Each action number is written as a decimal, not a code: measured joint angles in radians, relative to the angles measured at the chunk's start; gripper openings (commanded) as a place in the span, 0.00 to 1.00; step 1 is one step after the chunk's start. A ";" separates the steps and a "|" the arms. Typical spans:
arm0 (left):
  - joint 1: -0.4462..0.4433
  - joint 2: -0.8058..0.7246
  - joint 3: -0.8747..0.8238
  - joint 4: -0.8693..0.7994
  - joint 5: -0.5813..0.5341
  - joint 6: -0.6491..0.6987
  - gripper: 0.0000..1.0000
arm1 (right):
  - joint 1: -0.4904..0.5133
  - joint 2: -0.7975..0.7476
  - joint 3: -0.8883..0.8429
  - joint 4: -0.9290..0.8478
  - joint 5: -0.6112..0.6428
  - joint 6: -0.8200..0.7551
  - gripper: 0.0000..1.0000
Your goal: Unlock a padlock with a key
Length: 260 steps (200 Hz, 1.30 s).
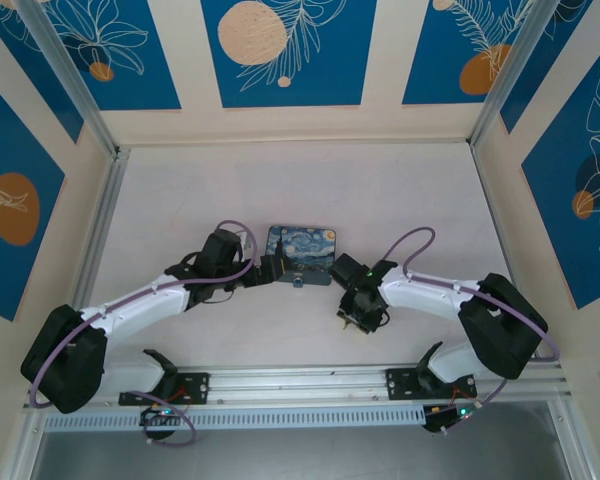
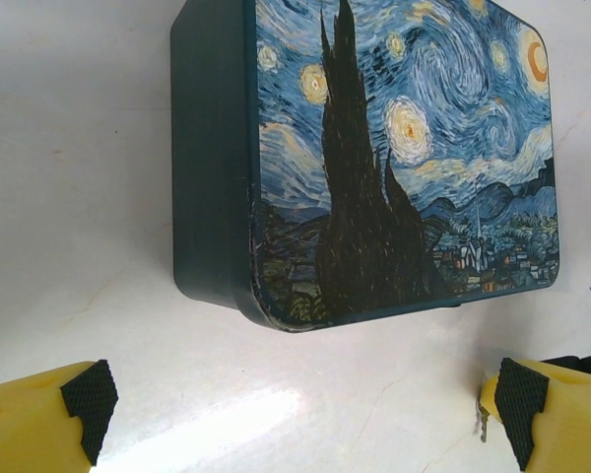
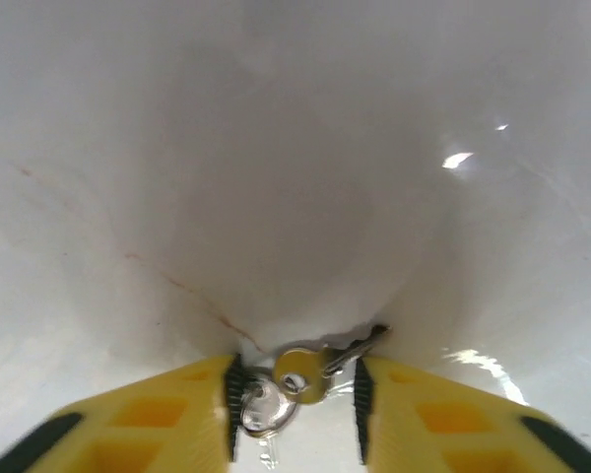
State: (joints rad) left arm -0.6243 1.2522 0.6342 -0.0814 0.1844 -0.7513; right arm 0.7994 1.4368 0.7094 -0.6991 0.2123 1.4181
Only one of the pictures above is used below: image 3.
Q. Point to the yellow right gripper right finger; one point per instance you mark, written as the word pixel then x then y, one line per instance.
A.
pixel 448 428

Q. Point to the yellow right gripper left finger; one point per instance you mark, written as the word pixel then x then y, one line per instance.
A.
pixel 128 424

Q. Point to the small silver key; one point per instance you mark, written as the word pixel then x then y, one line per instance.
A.
pixel 266 415

